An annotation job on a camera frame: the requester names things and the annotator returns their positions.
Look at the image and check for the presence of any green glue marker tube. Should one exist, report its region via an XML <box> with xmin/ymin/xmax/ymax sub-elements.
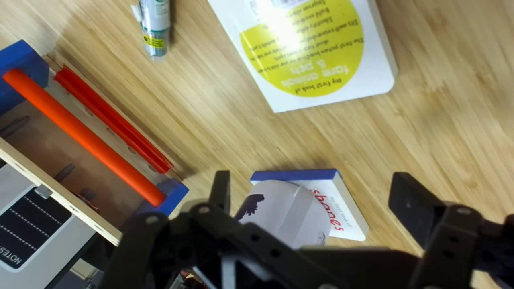
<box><xmin>132</xmin><ymin>0</ymin><xmax>171</xmax><ymax>57</ymax></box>

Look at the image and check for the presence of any blue wooden toy tool bench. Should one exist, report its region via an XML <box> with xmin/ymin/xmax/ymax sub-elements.
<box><xmin>0</xmin><ymin>38</ymin><xmax>192</xmax><ymax>246</ymax></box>

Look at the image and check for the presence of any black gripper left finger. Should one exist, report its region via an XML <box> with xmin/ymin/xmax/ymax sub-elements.
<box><xmin>209</xmin><ymin>169</ymin><xmax>232</xmax><ymax>211</ymax></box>

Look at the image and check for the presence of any white book yellow circle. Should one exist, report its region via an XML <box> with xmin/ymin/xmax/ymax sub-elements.
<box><xmin>208</xmin><ymin>0</ymin><xmax>397</xmax><ymax>112</ymax></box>

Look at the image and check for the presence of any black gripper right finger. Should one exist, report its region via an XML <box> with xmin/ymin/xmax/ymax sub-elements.
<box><xmin>389</xmin><ymin>171</ymin><xmax>446</xmax><ymax>246</ymax></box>

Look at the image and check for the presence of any toy oven white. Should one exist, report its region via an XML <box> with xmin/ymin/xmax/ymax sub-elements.
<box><xmin>0</xmin><ymin>163</ymin><xmax>95</xmax><ymax>289</ymax></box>

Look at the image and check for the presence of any white metal mug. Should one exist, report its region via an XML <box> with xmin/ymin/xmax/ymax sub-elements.
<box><xmin>235</xmin><ymin>179</ymin><xmax>332</xmax><ymax>248</ymax></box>

